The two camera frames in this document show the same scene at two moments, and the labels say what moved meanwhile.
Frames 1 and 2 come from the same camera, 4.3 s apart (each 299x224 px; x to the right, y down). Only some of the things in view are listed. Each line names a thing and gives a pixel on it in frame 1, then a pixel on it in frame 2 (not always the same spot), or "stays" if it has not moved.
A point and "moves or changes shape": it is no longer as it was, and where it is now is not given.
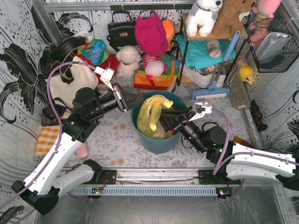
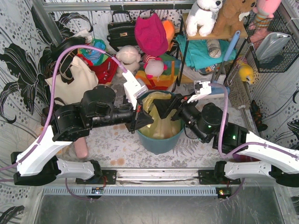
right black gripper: (181, 121) -> (179, 109)
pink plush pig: (153, 66) stays
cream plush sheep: (128, 57) stays
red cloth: (105, 71) stays
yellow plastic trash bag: (149, 109) moves or changes shape
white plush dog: (202, 17) stays
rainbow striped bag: (165, 80) stays
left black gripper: (121, 99) -> (135, 117)
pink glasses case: (81, 150) stays
